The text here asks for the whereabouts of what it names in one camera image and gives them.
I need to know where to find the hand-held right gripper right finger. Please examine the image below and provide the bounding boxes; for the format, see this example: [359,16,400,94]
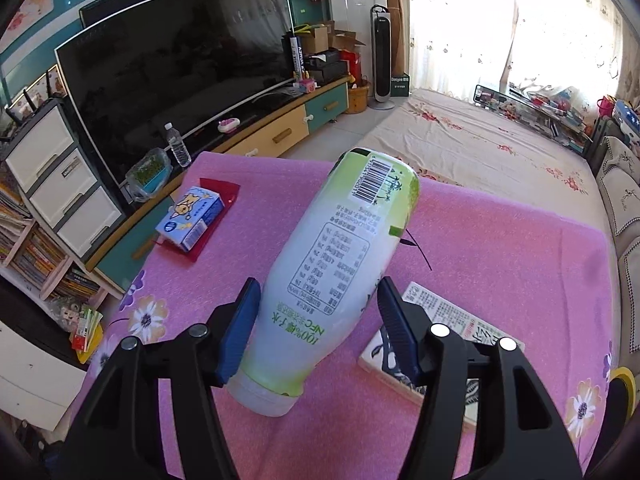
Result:
[376,276,583,480]

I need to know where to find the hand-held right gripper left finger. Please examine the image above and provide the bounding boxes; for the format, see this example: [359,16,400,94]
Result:
[60,276,262,480]

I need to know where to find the green white juice bottle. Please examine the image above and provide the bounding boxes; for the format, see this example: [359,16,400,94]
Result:
[227,147,421,418]

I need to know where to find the yellow rimmed trash bin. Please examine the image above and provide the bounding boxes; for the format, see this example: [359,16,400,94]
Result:
[606,366,639,463]

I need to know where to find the white black patterned box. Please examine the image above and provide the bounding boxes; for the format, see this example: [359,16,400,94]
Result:
[357,281,526,428]

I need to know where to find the small blue carton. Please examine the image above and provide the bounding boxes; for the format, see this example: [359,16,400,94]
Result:
[155,185,226,253]

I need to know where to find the pink floral tablecloth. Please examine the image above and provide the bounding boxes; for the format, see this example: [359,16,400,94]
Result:
[67,150,622,480]

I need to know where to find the flat red packet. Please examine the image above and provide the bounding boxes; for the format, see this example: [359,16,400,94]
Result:
[150,177,241,264]

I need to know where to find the colourful packets pile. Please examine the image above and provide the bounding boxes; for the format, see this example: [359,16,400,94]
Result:
[51,296,106,365]

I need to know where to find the clear tray of green sprouts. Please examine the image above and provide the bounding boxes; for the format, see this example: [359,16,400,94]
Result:
[125,147,172,204]

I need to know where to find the clear water bottle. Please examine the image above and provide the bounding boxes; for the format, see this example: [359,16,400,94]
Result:
[164,121,193,169]

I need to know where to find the yellow teal television cabinet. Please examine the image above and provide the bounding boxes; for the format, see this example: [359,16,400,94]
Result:
[82,77,351,294]

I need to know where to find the beige floral sheet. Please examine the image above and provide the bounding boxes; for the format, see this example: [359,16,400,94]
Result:
[362,87,609,234]

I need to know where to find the white low cabinet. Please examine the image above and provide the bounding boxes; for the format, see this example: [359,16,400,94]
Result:
[0,320,89,432]

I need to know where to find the bookshelf with books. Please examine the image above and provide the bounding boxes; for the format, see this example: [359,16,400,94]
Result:
[0,160,114,307]

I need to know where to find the yellow basket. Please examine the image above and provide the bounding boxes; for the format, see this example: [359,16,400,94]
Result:
[345,80,372,115]

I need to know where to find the white drawer unit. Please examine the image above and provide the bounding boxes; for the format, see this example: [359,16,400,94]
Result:
[0,97,126,262]

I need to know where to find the beige embroidered sofa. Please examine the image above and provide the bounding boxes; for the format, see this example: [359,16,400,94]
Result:
[587,132,640,361]

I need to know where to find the glass coffee table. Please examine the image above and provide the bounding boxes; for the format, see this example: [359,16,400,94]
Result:
[472,84,599,154]

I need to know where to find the large curved television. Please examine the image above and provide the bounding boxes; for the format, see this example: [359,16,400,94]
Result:
[54,0,296,189]

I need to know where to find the red box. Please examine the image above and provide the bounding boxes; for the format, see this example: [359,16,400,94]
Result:
[345,49,369,82]

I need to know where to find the black white tall box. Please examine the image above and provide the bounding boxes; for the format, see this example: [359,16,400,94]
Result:
[281,35,307,82]

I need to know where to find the black white tower fan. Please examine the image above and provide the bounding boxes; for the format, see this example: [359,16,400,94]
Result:
[369,4,396,111]

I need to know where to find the open cardboard boxes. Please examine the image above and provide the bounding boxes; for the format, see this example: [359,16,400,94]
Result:
[300,22,369,57]

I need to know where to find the pile of colourful bags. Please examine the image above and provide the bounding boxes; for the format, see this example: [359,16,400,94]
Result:
[595,92,640,144]

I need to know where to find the tall flat cardboard board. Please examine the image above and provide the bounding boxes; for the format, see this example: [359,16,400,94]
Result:
[384,0,414,94]

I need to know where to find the row of photo frames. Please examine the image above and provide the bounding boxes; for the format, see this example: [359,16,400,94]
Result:
[10,65,69,117]

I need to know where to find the white sheer curtain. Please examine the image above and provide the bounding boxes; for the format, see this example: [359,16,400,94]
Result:
[407,0,627,107]

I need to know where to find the pink fish wall picture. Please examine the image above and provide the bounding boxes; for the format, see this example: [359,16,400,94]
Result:
[12,0,56,29]

